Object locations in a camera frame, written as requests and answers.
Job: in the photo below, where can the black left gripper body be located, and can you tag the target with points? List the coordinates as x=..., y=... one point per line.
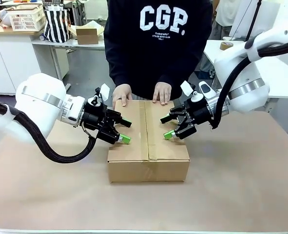
x=100, y=122

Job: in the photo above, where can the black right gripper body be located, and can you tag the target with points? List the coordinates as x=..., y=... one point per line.
x=195, y=117

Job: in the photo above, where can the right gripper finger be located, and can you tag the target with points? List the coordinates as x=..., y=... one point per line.
x=170, y=134
x=168, y=118

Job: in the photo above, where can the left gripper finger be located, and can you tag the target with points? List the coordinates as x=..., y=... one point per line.
x=125, y=122
x=124, y=139

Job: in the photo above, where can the large brown cardboard box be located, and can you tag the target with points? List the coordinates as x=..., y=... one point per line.
x=147, y=146

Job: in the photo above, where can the person's left forearm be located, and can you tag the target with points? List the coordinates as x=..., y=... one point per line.
x=180, y=65

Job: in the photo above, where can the person's right forearm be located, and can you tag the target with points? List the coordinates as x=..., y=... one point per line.
x=119, y=65

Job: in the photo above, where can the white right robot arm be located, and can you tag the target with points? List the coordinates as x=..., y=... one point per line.
x=251, y=80

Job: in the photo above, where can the small open cardboard box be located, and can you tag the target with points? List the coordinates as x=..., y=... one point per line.
x=87, y=36

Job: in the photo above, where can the person's left hand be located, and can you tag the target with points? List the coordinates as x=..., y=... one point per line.
x=162, y=93

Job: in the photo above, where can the person's right hand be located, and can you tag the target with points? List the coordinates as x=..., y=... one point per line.
x=121, y=95

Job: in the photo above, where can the person in dark hoodie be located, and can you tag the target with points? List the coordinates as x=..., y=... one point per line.
x=158, y=44

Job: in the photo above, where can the brown packing tape roll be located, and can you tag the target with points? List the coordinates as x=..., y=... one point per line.
x=227, y=45

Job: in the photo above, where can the bystander in white shirt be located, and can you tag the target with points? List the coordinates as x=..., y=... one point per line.
x=218, y=36

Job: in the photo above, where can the white folding table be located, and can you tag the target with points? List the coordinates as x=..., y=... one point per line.
x=68, y=42

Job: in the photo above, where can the white desk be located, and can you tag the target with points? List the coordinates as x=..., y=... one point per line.
x=275, y=73

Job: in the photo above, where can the black white striped bag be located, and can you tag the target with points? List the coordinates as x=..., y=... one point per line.
x=57, y=24

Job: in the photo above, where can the black tripod pole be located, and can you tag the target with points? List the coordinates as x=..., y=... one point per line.
x=253, y=19

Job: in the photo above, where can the white plastic basket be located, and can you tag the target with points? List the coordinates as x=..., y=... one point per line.
x=26, y=18

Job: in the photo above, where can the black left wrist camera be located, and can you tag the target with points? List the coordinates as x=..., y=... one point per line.
x=101, y=95

